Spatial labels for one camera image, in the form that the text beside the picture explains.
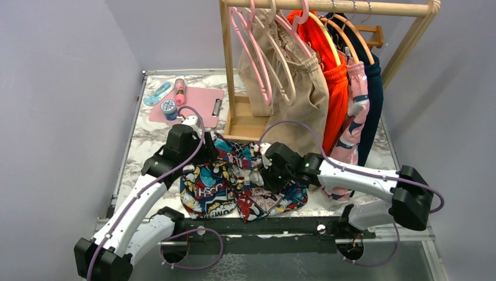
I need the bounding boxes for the comic print shorts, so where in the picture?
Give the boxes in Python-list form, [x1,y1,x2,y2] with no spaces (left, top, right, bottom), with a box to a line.
[180,133,308,222]

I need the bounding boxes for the cream plastic hanger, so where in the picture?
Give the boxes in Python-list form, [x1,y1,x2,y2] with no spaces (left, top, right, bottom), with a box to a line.
[255,1,296,106]

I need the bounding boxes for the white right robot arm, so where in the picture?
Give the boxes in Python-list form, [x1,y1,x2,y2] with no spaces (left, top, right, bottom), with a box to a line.
[258,142,434,238]

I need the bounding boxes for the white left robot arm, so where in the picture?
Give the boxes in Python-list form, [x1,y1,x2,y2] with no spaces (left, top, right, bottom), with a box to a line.
[74,124,219,280]

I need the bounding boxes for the pink patterned shorts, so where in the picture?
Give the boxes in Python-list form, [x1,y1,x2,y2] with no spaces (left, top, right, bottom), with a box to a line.
[321,50,371,201]

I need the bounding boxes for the beige shorts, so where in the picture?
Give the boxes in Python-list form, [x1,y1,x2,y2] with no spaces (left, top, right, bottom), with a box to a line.
[237,18,329,156]

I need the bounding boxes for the orange shorts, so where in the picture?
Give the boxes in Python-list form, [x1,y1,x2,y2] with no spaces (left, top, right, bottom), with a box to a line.
[284,11,348,155]

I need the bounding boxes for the pink plastic hanger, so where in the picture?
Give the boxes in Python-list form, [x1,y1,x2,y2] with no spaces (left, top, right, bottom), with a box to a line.
[228,1,273,106]

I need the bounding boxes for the pink hanger with shorts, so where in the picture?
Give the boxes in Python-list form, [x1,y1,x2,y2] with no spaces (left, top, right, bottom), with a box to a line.
[270,1,312,58]

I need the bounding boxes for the navy shorts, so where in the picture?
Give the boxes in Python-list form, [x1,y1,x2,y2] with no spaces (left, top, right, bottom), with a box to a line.
[325,12,384,167]

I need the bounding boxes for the wooden hanger front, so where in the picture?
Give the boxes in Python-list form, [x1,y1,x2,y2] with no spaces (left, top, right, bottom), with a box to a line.
[308,11,341,66]

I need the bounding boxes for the wooden hanger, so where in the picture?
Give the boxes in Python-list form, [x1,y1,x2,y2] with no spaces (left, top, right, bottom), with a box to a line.
[308,11,341,66]
[321,1,379,66]

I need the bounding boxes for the wooden hanger back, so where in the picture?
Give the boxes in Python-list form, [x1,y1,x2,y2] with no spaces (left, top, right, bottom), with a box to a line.
[321,1,379,66]

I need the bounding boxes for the pink clipboard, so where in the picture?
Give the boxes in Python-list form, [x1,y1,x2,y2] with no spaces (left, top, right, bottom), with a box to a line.
[149,87,225,128]

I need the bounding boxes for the wooden clothes rack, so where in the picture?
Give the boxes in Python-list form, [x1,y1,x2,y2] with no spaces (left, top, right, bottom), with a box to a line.
[219,1,441,141]

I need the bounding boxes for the blue lidded jar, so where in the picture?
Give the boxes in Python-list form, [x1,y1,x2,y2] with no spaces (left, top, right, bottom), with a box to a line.
[160,100,178,121]

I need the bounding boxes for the pink glue stick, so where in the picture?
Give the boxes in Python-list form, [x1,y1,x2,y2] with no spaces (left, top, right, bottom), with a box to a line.
[174,78,186,106]

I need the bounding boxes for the light blue flat case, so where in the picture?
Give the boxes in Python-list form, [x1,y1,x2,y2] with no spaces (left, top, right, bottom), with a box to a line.
[143,81,173,107]

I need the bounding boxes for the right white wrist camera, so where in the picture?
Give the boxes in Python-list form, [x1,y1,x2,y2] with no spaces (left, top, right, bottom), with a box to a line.
[257,142,271,157]

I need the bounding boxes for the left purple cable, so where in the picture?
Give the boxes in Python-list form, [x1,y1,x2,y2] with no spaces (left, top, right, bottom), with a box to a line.
[85,105,224,281]

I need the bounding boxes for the purple cable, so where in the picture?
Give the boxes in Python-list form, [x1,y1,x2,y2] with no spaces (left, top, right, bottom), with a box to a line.
[85,105,224,281]
[257,120,446,268]

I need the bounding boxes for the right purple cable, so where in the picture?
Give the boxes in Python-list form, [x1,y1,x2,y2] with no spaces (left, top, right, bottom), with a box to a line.
[257,120,446,268]

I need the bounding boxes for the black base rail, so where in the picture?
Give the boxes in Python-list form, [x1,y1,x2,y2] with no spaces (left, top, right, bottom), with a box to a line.
[160,217,375,256]

